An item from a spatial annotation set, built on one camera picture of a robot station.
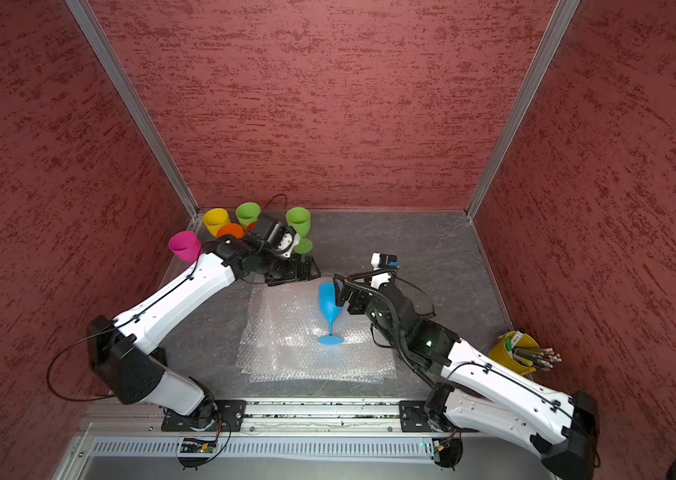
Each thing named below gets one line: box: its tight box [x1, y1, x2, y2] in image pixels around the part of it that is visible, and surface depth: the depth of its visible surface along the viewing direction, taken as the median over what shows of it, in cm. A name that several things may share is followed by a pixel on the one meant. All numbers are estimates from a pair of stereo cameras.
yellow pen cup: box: [488, 331, 540, 375], surface depth 79 cm
